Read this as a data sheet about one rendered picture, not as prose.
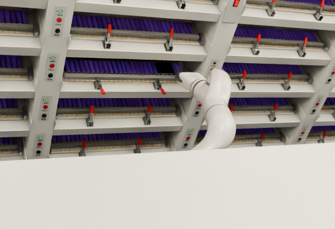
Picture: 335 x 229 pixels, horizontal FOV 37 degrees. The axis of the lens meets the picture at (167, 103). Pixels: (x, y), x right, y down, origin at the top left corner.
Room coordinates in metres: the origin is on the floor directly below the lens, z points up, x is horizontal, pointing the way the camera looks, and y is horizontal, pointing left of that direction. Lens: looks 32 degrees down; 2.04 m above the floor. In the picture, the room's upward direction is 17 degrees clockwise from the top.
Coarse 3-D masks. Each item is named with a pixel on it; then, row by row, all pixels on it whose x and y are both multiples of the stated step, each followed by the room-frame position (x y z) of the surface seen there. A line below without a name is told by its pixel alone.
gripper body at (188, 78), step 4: (184, 72) 1.86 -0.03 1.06; (188, 72) 1.88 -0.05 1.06; (180, 76) 1.83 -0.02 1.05; (184, 76) 1.82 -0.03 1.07; (188, 76) 1.83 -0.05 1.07; (192, 76) 1.84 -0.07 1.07; (196, 76) 1.85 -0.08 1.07; (200, 76) 1.86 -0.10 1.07; (184, 80) 1.80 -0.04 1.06; (188, 80) 1.79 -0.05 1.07; (192, 80) 1.79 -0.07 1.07; (180, 84) 1.82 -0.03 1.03; (184, 84) 1.79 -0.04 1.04; (188, 84) 1.78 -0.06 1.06; (184, 88) 1.79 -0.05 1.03; (188, 88) 1.77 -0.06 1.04
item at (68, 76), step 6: (66, 78) 1.70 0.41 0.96; (72, 78) 1.72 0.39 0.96; (78, 78) 1.73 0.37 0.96; (84, 78) 1.74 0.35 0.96; (90, 78) 1.76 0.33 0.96; (102, 78) 1.78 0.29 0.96; (108, 78) 1.79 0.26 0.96; (114, 78) 1.81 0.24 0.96; (120, 78) 1.82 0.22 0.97; (126, 78) 1.84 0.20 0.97; (132, 78) 1.85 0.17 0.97; (138, 78) 1.86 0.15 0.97; (144, 78) 1.88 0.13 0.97; (150, 78) 1.89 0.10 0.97; (156, 78) 1.91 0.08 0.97; (162, 78) 1.92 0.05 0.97; (168, 78) 1.94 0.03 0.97
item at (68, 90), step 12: (108, 60) 1.91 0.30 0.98; (192, 72) 2.01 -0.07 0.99; (72, 84) 1.70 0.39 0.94; (84, 84) 1.73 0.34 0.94; (108, 84) 1.78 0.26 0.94; (120, 84) 1.81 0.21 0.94; (132, 84) 1.84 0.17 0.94; (144, 84) 1.87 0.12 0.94; (168, 84) 1.93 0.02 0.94; (60, 96) 1.66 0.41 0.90; (72, 96) 1.68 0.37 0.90; (84, 96) 1.71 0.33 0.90; (96, 96) 1.74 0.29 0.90; (108, 96) 1.76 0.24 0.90; (120, 96) 1.79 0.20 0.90; (132, 96) 1.82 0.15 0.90; (144, 96) 1.85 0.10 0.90; (156, 96) 1.88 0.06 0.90; (168, 96) 1.91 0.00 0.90; (180, 96) 1.94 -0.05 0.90
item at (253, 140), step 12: (204, 132) 2.17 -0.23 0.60; (240, 132) 2.27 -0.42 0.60; (252, 132) 2.31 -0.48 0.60; (264, 132) 2.35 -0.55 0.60; (276, 132) 2.41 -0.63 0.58; (240, 144) 2.22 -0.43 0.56; (252, 144) 2.25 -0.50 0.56; (264, 144) 2.29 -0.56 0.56; (276, 144) 2.33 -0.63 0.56; (288, 144) 2.33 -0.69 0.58
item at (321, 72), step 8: (328, 32) 2.41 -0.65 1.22; (328, 64) 2.33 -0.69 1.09; (320, 72) 2.35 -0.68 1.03; (328, 72) 2.34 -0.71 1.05; (320, 80) 2.33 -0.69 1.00; (320, 88) 2.34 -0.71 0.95; (328, 88) 2.36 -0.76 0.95; (312, 96) 2.33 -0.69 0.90; (304, 104) 2.35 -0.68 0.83; (312, 104) 2.34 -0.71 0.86; (320, 104) 2.36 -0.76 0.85; (304, 112) 2.33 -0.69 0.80; (304, 120) 2.34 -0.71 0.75; (312, 120) 2.36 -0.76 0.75; (288, 128) 2.38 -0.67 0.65; (296, 128) 2.33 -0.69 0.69; (288, 136) 2.35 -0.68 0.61; (296, 136) 2.34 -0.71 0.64; (304, 136) 2.37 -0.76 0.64; (296, 144) 2.35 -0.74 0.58
